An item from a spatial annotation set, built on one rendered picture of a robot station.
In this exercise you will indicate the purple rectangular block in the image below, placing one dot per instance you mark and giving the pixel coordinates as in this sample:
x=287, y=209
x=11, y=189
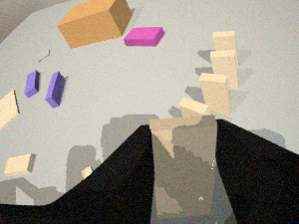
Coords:
x=53, y=96
x=31, y=88

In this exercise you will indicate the beige rectangular block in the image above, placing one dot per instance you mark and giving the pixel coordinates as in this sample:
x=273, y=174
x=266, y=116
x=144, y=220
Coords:
x=216, y=93
x=190, y=108
x=19, y=165
x=87, y=171
x=223, y=63
x=225, y=41
x=184, y=164

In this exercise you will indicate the magenta rectangular block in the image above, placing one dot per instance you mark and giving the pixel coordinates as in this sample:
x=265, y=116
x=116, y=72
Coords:
x=143, y=36

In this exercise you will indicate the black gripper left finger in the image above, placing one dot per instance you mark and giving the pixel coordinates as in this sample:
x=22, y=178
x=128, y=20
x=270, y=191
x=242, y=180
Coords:
x=120, y=191

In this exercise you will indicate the orange block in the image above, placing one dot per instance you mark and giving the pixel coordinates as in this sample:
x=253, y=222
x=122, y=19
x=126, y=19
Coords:
x=95, y=21

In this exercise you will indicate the beige flat rectangular panel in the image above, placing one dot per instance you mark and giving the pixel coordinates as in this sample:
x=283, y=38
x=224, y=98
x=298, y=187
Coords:
x=8, y=109

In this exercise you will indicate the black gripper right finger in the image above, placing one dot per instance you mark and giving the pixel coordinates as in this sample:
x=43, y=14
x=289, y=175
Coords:
x=261, y=178

